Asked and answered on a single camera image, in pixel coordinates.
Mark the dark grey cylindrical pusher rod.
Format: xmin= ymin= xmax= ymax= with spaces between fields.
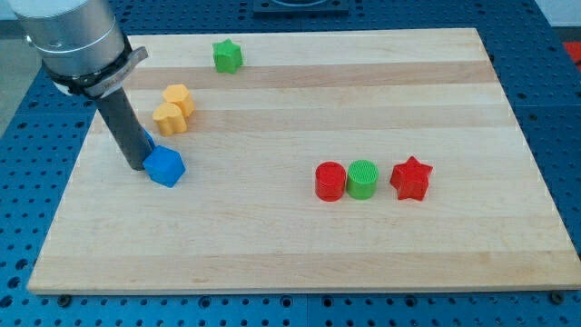
xmin=96 ymin=88 xmax=153 ymax=171

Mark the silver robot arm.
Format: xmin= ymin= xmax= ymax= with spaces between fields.
xmin=8 ymin=0 xmax=153 ymax=171

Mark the blue cube block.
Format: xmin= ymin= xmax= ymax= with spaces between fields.
xmin=143 ymin=145 xmax=186 ymax=188

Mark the yellow heart block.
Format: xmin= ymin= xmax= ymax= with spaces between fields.
xmin=152 ymin=103 xmax=187 ymax=136

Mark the yellow hexagon block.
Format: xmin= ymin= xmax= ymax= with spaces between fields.
xmin=162 ymin=84 xmax=195 ymax=118

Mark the green star block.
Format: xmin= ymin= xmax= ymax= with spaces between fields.
xmin=212 ymin=38 xmax=243 ymax=74

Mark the red cylinder block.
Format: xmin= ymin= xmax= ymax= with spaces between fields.
xmin=315 ymin=162 xmax=347 ymax=202

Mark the green cylinder block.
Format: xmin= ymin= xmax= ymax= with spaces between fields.
xmin=346 ymin=160 xmax=379 ymax=200

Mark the wooden board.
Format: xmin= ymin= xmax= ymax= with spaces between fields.
xmin=28 ymin=28 xmax=580 ymax=295

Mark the red star block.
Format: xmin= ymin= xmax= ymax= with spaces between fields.
xmin=389 ymin=156 xmax=433 ymax=201

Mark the red object at edge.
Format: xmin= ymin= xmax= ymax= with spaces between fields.
xmin=563 ymin=41 xmax=581 ymax=70

